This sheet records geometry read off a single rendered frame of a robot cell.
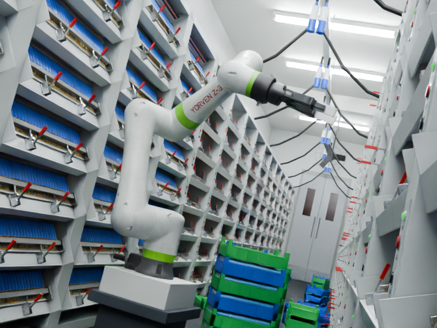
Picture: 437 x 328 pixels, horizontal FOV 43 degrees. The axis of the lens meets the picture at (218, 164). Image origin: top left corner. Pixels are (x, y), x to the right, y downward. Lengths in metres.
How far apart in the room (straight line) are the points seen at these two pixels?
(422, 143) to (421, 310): 0.19
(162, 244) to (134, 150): 0.36
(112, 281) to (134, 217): 0.25
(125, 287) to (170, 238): 0.24
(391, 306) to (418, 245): 0.08
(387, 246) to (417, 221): 0.70
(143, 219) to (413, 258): 1.42
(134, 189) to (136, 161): 0.11
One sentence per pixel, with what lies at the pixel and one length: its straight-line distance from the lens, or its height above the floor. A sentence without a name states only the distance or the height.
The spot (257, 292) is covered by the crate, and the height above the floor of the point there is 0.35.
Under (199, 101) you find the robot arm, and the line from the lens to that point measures 2.09.
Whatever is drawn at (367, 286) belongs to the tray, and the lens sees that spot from 1.38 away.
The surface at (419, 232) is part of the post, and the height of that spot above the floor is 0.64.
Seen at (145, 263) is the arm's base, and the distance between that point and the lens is 2.09.
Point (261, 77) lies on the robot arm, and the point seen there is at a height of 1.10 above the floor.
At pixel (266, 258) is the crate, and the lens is 2.64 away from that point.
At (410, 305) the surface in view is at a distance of 0.69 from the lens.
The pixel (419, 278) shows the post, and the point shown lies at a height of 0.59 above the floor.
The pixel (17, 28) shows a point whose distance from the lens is 1.79.
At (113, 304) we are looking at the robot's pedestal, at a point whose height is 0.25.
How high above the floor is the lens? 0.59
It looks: 7 degrees up
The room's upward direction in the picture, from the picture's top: 13 degrees clockwise
